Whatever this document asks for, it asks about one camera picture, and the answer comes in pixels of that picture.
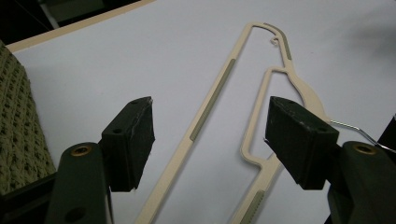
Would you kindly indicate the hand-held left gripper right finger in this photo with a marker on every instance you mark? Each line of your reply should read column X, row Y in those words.
column 299, row 140

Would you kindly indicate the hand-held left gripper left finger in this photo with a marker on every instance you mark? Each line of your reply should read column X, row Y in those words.
column 127, row 146

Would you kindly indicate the beige plastic clothes hanger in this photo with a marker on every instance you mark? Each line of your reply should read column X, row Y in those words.
column 174, row 165

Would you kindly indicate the olive green knitted sweater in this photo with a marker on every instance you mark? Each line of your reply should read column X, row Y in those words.
column 18, row 124

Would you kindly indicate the white metal stand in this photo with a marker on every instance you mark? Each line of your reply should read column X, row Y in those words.
column 49, row 15

